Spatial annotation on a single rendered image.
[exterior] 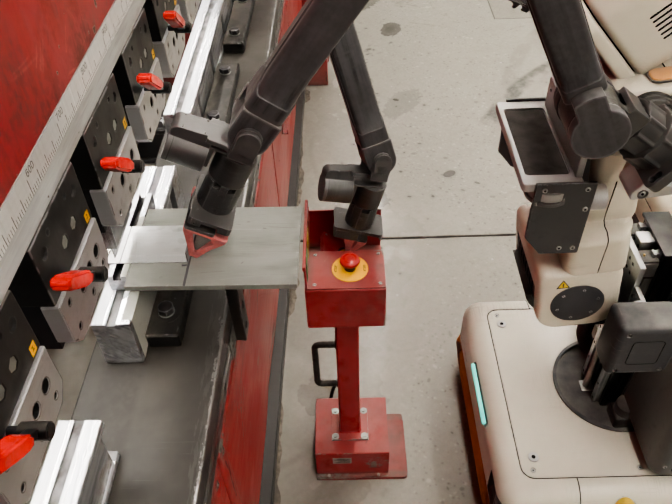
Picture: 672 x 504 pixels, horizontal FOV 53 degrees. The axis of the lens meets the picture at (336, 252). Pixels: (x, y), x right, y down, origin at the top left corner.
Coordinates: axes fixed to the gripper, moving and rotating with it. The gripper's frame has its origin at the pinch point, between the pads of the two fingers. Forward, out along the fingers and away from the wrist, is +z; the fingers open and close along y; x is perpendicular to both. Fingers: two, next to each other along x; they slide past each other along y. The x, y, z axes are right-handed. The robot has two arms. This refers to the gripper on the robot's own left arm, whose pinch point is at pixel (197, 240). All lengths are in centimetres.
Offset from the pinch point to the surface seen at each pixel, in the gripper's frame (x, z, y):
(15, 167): -22.6, -26.9, 25.2
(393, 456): 77, 73, -16
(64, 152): -20.0, -21.9, 15.1
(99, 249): -13.2, -9.7, 16.6
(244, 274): 7.7, -2.7, 6.4
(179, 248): -2.1, 2.2, 0.7
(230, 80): 1, 12, -67
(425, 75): 101, 63, -223
